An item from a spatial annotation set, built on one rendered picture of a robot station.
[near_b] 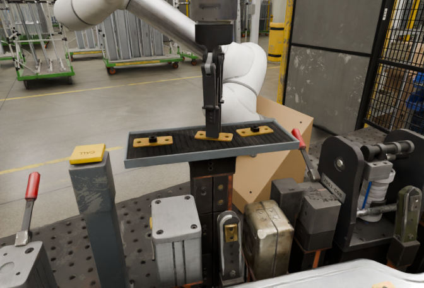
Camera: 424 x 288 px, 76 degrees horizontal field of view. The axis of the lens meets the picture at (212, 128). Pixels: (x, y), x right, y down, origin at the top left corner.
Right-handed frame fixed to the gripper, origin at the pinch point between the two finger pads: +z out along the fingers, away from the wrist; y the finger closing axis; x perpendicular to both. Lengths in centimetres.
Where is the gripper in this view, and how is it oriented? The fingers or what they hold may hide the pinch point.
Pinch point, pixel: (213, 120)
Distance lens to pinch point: 60.3
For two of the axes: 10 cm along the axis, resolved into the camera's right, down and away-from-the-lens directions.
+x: 9.8, 0.8, -1.8
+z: 0.0, 9.2, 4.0
